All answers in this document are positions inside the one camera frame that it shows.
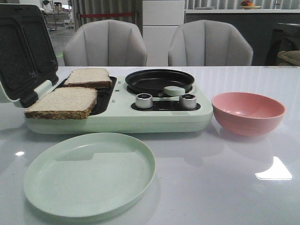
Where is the white cabinet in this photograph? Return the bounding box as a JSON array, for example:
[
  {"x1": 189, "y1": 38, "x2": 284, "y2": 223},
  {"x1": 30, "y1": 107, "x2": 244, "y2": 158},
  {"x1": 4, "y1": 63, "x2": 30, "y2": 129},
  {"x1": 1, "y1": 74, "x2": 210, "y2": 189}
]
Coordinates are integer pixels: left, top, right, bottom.
[{"x1": 142, "y1": 0, "x2": 185, "y2": 67}]

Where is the black round frying pan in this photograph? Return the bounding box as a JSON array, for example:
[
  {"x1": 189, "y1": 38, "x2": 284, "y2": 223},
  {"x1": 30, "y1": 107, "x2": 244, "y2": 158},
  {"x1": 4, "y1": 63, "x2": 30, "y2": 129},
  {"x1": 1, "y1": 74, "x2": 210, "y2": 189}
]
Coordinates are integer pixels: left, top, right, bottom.
[{"x1": 125, "y1": 68, "x2": 195, "y2": 97}]

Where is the pink plastic bowl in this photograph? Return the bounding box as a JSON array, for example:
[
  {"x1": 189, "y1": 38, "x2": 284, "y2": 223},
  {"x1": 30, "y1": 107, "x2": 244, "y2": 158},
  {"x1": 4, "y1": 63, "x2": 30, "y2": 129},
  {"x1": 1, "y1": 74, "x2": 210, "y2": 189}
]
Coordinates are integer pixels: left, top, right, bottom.
[{"x1": 211, "y1": 92, "x2": 286, "y2": 136}]

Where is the fruit plate on counter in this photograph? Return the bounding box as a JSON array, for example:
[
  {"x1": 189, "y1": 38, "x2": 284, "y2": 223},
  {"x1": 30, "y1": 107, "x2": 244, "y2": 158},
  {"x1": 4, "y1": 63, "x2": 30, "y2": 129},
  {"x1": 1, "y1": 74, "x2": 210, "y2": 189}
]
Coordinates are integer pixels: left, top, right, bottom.
[{"x1": 240, "y1": 0, "x2": 261, "y2": 10}]

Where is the right silver control knob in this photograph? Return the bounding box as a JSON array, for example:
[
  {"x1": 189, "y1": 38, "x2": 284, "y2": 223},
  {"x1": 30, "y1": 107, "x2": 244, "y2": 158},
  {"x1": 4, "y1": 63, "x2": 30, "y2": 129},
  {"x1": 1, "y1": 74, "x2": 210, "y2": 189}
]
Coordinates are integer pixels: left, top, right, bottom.
[{"x1": 179, "y1": 94, "x2": 197, "y2": 110}]

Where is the mint green round plate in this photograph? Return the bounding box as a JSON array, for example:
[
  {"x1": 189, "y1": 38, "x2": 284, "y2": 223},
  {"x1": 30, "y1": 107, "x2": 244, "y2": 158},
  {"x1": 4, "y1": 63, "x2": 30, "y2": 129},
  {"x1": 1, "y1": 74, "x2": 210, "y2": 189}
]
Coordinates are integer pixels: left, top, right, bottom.
[{"x1": 23, "y1": 133, "x2": 156, "y2": 221}]

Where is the mint green breakfast maker base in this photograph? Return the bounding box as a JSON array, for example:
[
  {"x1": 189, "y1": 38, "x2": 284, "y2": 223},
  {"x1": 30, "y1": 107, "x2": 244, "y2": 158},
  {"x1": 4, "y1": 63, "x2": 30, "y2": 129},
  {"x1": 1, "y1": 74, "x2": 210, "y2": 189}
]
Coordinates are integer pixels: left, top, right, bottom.
[{"x1": 25, "y1": 76, "x2": 213, "y2": 134}]

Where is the grey upholstered chair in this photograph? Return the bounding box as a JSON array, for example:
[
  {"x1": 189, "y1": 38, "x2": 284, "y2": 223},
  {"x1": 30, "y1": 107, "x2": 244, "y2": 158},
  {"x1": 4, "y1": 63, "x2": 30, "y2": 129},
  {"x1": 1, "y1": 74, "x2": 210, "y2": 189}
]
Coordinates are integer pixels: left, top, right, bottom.
[
  {"x1": 63, "y1": 19, "x2": 147, "y2": 67},
  {"x1": 168, "y1": 20, "x2": 254, "y2": 67}
]

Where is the left silver control knob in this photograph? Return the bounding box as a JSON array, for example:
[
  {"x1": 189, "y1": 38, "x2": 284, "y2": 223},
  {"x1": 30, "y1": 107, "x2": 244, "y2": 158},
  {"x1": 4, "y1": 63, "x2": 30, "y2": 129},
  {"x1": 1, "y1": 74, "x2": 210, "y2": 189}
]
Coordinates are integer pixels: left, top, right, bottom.
[{"x1": 135, "y1": 93, "x2": 153, "y2": 109}]

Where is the right grey upholstered chair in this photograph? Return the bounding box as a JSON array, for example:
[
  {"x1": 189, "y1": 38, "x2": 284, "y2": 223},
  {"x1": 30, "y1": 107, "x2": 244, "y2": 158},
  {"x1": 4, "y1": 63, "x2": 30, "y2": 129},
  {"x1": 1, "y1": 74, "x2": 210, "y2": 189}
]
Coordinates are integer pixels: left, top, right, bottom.
[{"x1": 168, "y1": 20, "x2": 254, "y2": 67}]

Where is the breakfast maker hinged lid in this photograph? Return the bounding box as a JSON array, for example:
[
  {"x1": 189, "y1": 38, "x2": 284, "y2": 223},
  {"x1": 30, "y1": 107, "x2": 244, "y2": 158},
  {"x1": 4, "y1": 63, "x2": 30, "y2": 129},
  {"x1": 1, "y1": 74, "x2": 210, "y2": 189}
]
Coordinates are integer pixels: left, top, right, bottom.
[{"x1": 0, "y1": 4, "x2": 59, "y2": 108}]

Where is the red barrier tape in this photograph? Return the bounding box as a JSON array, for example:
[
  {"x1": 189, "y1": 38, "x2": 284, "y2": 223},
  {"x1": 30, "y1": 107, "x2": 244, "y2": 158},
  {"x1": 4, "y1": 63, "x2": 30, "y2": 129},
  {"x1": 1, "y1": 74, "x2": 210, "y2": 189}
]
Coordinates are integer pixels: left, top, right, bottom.
[{"x1": 79, "y1": 12, "x2": 135, "y2": 18}]

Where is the beige cushion at right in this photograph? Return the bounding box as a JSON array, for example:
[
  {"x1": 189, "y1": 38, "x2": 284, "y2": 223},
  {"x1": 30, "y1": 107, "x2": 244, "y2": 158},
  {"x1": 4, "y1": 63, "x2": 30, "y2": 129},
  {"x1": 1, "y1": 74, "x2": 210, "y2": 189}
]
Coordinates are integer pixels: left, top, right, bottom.
[{"x1": 277, "y1": 50, "x2": 300, "y2": 67}]

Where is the left grey upholstered chair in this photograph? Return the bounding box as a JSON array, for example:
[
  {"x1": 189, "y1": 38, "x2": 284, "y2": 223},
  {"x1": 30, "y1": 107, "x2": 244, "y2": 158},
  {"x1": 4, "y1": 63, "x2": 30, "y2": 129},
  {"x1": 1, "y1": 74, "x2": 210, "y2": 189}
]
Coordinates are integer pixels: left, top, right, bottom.
[{"x1": 63, "y1": 19, "x2": 147, "y2": 67}]

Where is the bread slice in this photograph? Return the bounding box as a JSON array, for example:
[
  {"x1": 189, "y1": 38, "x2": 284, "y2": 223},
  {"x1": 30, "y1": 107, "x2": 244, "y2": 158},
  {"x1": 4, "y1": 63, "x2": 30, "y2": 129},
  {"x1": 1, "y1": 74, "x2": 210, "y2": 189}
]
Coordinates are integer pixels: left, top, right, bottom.
[
  {"x1": 24, "y1": 87, "x2": 98, "y2": 120},
  {"x1": 63, "y1": 68, "x2": 113, "y2": 89}
]

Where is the dark grey kitchen counter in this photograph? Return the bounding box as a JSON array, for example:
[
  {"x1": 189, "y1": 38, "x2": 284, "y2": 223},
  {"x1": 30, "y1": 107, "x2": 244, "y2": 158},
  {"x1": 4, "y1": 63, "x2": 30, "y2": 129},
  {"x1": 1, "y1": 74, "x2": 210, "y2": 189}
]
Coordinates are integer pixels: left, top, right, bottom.
[{"x1": 185, "y1": 9, "x2": 300, "y2": 66}]

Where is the silver control knob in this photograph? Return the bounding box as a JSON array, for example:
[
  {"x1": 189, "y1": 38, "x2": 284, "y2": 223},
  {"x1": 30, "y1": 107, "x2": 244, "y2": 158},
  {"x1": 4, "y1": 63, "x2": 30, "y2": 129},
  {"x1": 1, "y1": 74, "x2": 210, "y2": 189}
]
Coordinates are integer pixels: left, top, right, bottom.
[
  {"x1": 179, "y1": 94, "x2": 197, "y2": 110},
  {"x1": 135, "y1": 93, "x2": 153, "y2": 109}
]

